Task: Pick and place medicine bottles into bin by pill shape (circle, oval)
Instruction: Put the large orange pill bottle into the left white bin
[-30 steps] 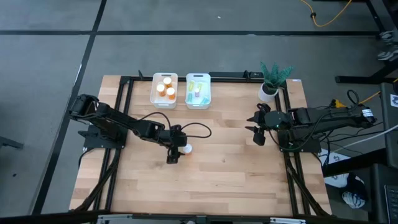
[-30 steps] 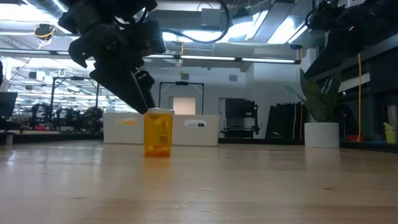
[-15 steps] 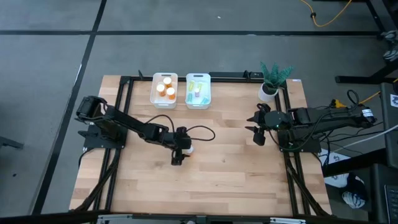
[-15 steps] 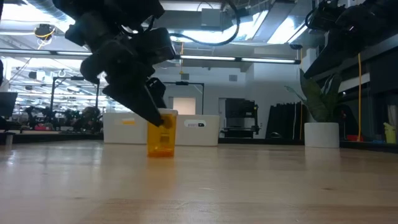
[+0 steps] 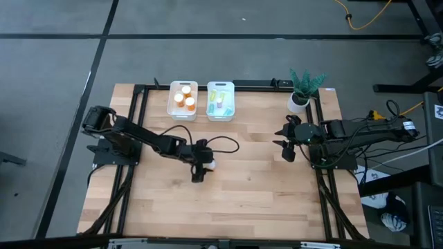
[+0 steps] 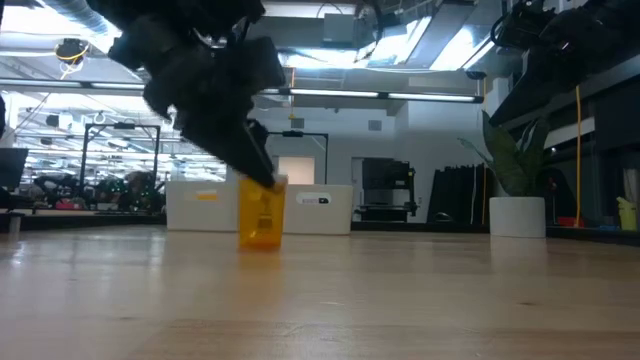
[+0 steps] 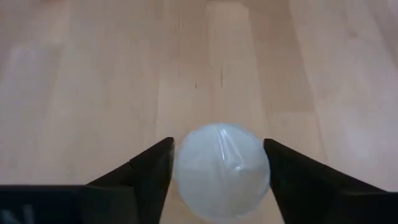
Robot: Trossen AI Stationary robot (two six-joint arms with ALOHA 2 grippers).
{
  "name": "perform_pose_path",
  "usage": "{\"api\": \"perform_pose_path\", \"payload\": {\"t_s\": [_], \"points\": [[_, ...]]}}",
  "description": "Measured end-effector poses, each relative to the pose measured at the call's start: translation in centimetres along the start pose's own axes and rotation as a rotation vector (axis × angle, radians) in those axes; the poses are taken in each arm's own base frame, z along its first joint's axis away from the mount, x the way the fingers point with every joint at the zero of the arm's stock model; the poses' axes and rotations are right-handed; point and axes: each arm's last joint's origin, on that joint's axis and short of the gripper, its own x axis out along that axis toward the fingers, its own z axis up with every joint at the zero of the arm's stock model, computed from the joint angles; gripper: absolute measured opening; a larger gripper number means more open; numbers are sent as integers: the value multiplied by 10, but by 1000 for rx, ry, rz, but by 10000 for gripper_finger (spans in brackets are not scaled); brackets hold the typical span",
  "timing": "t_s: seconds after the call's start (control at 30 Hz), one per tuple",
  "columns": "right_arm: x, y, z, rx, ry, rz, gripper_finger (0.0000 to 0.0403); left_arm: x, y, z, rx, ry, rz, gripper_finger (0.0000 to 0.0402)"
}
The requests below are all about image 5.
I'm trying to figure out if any black crossbar with silver brackets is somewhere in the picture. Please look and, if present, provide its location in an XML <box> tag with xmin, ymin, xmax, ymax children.
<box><xmin>0</xmin><ymin>234</ymin><xmax>381</xmax><ymax>249</ymax></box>

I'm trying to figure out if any black computer tower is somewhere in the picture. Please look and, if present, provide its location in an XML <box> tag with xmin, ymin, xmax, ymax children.
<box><xmin>422</xmin><ymin>91</ymin><xmax>443</xmax><ymax>187</ymax></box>

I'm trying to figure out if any white and blue bag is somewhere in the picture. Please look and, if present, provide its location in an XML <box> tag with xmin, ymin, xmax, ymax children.
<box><xmin>356</xmin><ymin>165</ymin><xmax>415</xmax><ymax>236</ymax></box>

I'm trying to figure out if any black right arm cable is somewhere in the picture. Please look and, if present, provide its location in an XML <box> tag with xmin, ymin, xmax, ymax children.
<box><xmin>299</xmin><ymin>143</ymin><xmax>350</xmax><ymax>169</ymax></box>

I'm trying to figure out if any white plastic bin teal sticker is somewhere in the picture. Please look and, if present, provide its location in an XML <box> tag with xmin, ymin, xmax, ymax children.
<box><xmin>206</xmin><ymin>81</ymin><xmax>236</xmax><ymax>122</ymax></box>

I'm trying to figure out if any person's foot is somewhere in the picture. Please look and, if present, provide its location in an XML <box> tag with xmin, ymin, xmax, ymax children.
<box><xmin>426</xmin><ymin>32</ymin><xmax>443</xmax><ymax>68</ymax></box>

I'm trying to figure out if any black aluminium table frame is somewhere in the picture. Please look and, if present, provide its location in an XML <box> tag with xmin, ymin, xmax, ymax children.
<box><xmin>81</xmin><ymin>78</ymin><xmax>370</xmax><ymax>243</ymax></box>

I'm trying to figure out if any dark grey furniture leg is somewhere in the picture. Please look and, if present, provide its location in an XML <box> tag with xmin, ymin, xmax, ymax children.
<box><xmin>0</xmin><ymin>151</ymin><xmax>27</xmax><ymax>167</ymax></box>

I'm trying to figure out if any green artificial plant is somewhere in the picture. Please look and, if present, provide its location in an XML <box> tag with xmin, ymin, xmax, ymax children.
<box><xmin>289</xmin><ymin>67</ymin><xmax>327</xmax><ymax>100</ymax></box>

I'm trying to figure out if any white plant pot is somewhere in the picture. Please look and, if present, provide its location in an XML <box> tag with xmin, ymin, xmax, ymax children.
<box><xmin>287</xmin><ymin>91</ymin><xmax>311</xmax><ymax>114</ymax></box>

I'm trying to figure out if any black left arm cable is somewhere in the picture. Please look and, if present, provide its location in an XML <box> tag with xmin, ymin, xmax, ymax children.
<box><xmin>162</xmin><ymin>124</ymin><xmax>240</xmax><ymax>155</ymax></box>

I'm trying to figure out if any long yellow cable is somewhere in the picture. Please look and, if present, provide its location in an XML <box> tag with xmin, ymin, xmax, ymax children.
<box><xmin>334</xmin><ymin>0</ymin><xmax>394</xmax><ymax>31</ymax></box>

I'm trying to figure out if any black desk leg frame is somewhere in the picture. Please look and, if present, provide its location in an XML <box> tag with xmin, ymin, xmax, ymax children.
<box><xmin>372</xmin><ymin>0</ymin><xmax>443</xmax><ymax>94</ymax></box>

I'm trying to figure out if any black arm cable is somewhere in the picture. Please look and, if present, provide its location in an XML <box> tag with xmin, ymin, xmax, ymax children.
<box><xmin>299</xmin><ymin>143</ymin><xmax>350</xmax><ymax>169</ymax></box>
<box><xmin>162</xmin><ymin>124</ymin><xmax>240</xmax><ymax>155</ymax></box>

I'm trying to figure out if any black power strip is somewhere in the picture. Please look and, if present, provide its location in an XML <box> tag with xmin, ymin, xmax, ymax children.
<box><xmin>232</xmin><ymin>79</ymin><xmax>295</xmax><ymax>88</ymax></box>

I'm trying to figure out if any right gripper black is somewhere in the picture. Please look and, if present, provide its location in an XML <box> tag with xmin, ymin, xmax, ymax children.
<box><xmin>272</xmin><ymin>122</ymin><xmax>326</xmax><ymax>148</ymax></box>

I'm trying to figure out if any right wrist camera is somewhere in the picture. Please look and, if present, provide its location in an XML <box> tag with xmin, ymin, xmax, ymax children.
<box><xmin>281</xmin><ymin>145</ymin><xmax>297</xmax><ymax>163</ymax></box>

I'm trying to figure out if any black case with keyboard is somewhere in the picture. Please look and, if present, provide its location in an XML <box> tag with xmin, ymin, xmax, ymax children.
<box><xmin>413</xmin><ymin>181</ymin><xmax>443</xmax><ymax>249</ymax></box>

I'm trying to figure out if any white cable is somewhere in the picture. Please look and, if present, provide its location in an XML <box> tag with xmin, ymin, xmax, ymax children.
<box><xmin>370</xmin><ymin>138</ymin><xmax>443</xmax><ymax>170</ymax></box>

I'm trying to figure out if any short yellow cable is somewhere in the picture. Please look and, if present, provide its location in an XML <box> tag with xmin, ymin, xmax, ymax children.
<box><xmin>368</xmin><ymin>86</ymin><xmax>443</xmax><ymax>121</ymax></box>

